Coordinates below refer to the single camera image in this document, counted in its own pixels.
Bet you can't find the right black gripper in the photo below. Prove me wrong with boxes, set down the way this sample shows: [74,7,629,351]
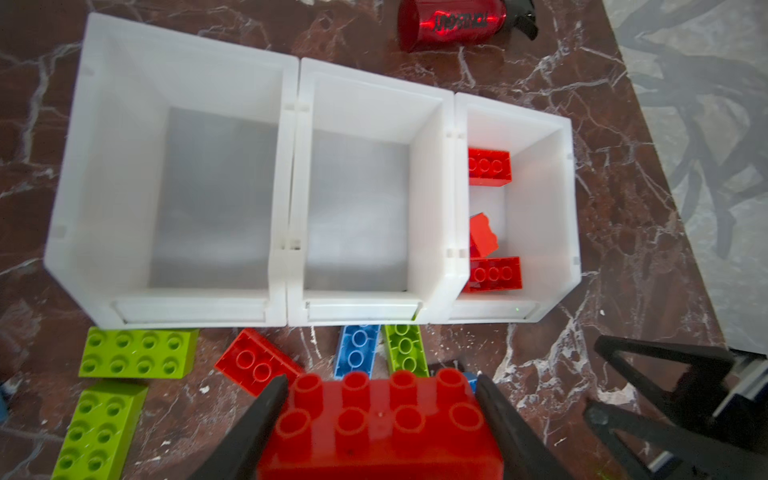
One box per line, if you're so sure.
[584,335,767,479]

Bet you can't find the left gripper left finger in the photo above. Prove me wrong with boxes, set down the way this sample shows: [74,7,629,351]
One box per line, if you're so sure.
[189,375,289,480]

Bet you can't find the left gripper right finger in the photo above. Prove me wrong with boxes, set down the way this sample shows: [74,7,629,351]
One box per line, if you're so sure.
[475,374,572,480]

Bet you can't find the red lego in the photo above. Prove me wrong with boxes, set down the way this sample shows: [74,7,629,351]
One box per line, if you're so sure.
[256,369,504,480]
[462,257,523,293]
[469,213,499,259]
[468,148,512,187]
[215,328,304,397]

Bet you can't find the blue lego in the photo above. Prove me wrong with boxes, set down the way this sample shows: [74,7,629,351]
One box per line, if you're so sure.
[333,325,381,380]
[0,387,9,424]
[463,371,478,394]

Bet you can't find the red lego bottom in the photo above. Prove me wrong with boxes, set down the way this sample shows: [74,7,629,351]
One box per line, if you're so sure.
[469,213,499,259]

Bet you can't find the green lego beside upper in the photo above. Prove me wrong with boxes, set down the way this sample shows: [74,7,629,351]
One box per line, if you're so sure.
[52,380,148,479]

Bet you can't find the green lego under bins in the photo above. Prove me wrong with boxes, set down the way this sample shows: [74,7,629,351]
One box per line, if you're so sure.
[383,324,430,378]

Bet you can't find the blue lego under bins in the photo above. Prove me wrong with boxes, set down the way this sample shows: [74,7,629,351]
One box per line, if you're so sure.
[333,325,381,380]

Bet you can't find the right white bin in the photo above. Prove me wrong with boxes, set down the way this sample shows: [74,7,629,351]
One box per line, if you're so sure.
[446,93,581,324]

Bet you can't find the white bin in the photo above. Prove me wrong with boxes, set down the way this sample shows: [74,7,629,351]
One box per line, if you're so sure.
[286,58,468,327]
[44,13,300,329]
[446,93,581,324]

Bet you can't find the left white bin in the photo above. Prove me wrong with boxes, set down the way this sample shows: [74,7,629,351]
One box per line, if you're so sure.
[44,13,300,329]

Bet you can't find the middle white bin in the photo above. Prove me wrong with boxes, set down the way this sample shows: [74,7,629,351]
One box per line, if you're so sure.
[286,58,468,327]

